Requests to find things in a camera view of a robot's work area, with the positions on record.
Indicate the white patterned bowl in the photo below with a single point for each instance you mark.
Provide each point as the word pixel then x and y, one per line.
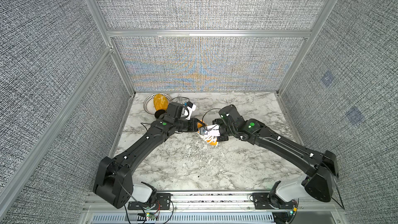
pixel 148 103

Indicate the aluminium front rail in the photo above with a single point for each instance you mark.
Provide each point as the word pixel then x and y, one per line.
pixel 219 201

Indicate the white slotted cable duct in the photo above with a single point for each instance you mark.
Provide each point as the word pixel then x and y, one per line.
pixel 187 218

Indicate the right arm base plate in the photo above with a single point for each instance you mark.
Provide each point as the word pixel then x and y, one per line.
pixel 270 200

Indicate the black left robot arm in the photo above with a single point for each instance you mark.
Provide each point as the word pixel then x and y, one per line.
pixel 114 182

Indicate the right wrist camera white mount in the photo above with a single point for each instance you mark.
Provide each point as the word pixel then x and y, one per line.
pixel 210 130

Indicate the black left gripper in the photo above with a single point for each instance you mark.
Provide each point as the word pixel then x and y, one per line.
pixel 193 123

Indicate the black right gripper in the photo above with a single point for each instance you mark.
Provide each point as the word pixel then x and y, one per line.
pixel 222 138

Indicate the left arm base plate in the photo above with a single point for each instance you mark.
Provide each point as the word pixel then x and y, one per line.
pixel 155 201

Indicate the orange power strip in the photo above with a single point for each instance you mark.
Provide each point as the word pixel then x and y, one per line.
pixel 211 140

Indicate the yellow mesh bagged fruit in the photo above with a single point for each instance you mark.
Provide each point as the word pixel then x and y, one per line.
pixel 160 102

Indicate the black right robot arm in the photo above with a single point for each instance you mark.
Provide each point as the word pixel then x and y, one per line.
pixel 320 169

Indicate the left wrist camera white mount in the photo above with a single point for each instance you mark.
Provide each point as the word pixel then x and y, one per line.
pixel 189 108

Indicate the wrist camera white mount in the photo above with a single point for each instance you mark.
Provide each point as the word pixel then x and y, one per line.
pixel 189 108
pixel 210 130

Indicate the black cup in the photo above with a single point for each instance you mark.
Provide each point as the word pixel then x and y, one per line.
pixel 159 113

